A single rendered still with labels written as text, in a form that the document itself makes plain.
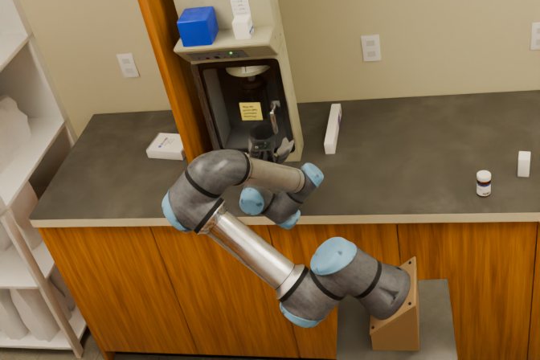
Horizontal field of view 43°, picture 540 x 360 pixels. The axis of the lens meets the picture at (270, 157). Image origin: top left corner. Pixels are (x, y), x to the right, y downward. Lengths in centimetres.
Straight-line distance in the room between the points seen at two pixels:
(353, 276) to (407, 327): 20
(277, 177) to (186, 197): 29
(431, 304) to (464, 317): 69
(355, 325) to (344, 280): 25
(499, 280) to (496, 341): 34
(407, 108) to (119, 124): 124
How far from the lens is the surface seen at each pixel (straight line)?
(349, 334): 200
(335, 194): 242
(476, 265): 253
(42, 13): 310
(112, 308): 305
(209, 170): 178
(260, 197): 209
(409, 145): 261
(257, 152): 224
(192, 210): 181
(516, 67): 287
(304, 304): 185
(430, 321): 202
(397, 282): 185
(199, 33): 224
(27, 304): 335
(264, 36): 223
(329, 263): 178
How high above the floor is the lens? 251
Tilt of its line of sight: 37 degrees down
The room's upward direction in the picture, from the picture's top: 12 degrees counter-clockwise
